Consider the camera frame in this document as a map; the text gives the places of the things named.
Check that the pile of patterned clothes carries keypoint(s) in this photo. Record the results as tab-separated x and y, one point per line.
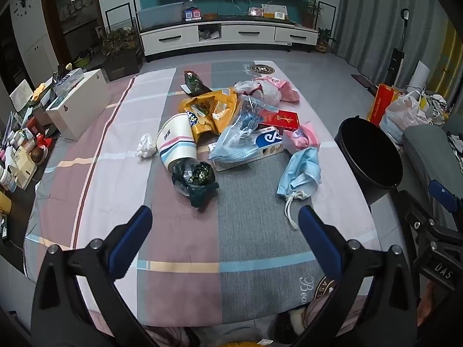
434	104

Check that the green snack packet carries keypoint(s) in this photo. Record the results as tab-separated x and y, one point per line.
193	81

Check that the white storage box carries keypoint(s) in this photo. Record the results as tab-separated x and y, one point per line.
77	104

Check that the clear blue plastic bag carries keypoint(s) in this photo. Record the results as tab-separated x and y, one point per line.
235	137

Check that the small potted plant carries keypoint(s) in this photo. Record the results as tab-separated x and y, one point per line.
323	40

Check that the red tin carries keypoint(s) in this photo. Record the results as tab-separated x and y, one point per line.
35	125

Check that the black round bin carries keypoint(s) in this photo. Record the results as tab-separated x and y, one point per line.
361	151

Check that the striped paper bowl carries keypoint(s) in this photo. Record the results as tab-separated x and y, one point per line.
173	141

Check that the yellow curtain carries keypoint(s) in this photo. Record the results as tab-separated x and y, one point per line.
450	58

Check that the dark fuzzy slipper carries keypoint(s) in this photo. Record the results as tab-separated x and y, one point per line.
291	323

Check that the grey sofa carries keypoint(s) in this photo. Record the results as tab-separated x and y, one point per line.
427	155

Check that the person's right hand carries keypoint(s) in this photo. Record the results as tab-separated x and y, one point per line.
427	305

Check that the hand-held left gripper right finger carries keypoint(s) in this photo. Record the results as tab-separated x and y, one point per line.
320	242

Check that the grey curtain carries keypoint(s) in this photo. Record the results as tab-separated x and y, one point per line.
376	14

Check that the white board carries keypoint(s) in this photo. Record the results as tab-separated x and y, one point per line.
419	74

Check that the clear plastic container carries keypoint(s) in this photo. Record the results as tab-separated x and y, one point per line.
68	81

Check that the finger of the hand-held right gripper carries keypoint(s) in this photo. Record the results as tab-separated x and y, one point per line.
416	213
441	191

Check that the blue white biscuit box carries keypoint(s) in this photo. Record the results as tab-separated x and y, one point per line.
269	141

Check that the blue red small boxes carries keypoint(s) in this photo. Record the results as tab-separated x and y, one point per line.
192	13

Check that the brown small box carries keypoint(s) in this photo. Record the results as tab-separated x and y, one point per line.
210	16

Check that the person's leg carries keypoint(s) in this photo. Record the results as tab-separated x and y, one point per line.
320	311

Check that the full translucent plastic bag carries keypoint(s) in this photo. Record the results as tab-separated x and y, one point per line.
401	115

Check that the potted plants on black stand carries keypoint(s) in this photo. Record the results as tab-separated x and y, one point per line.
121	54

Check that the black white clothing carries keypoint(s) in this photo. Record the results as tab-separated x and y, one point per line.
456	144

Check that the dark door mat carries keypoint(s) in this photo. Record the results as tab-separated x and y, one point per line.
364	81

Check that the white crumpled tissue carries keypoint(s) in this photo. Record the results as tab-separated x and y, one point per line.
145	146

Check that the pink flat box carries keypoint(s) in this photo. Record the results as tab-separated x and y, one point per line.
255	11

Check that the black wall clock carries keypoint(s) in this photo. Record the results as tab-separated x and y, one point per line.
23	1

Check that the yellow snack bag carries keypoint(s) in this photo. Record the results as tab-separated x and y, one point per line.
213	104

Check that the small pink wrapper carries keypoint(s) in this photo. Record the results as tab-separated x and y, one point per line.
300	135

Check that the red paper bag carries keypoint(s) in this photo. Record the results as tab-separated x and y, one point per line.
379	103

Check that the blue face mask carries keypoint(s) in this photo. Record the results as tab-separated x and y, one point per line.
300	170

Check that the white television cabinet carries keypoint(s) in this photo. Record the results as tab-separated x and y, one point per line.
246	32

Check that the white plastic bag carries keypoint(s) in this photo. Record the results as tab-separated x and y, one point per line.
267	93

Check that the white card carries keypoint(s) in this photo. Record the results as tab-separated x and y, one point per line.
274	10

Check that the dark green plastic wrapper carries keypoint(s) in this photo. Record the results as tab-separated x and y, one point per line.
195	182

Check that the tall potted plant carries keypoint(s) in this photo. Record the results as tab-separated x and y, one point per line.
309	12

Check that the red gold carton box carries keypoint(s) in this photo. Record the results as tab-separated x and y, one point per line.
282	119

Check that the pink plastic bag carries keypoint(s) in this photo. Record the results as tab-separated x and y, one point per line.
289	92

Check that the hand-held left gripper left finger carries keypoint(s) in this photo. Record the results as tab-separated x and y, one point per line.
132	238

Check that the black upright vacuum cleaner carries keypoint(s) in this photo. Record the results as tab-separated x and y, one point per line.
394	58

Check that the pile of bottles and boxes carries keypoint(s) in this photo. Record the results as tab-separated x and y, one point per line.
18	166

